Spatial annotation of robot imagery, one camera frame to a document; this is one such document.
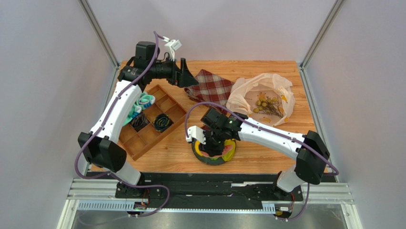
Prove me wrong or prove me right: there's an aluminium frame rail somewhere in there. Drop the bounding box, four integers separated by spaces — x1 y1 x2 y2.
67 179 355 213

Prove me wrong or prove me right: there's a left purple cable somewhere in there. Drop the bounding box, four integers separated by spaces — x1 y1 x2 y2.
74 31 171 218

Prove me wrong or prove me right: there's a wooden compartment tray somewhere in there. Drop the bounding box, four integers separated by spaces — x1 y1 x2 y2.
119 84 187 161

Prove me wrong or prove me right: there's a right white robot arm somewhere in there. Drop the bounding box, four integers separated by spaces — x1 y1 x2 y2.
188 108 330 192

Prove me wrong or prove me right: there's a yellow fake banana piece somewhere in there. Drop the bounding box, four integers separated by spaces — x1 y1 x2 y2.
222 140 236 162

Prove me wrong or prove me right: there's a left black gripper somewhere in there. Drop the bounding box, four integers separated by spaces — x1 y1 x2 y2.
148 55 198 88

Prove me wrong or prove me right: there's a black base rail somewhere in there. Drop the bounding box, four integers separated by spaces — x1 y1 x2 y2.
85 171 337 210

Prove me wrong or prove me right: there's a purple cable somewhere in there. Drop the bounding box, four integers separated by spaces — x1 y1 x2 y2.
74 31 171 218
184 101 340 221

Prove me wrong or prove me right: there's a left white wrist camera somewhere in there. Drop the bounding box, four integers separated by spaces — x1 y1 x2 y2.
163 37 182 62

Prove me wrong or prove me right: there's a red fake watermelon slice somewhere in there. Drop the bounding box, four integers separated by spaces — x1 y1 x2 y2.
200 149 223 158

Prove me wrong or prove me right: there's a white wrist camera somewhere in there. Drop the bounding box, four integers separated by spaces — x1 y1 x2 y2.
185 126 206 145
163 37 182 62

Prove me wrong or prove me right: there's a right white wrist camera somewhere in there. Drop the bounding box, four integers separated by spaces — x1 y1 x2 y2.
185 126 206 145

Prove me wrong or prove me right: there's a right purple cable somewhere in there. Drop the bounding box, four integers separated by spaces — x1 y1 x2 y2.
184 101 340 221

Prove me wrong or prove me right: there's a blue ceramic plate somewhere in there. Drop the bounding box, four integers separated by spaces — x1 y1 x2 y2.
192 140 226 166

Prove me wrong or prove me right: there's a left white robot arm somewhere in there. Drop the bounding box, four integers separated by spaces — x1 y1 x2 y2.
78 38 198 185

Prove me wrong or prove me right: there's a red plaid cloth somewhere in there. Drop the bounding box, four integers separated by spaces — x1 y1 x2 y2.
184 69 234 107

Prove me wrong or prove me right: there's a yellow fake fruit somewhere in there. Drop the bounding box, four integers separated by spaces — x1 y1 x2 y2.
193 140 202 156

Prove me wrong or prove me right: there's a translucent plastic bag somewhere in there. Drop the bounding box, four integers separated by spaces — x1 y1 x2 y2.
226 73 296 126

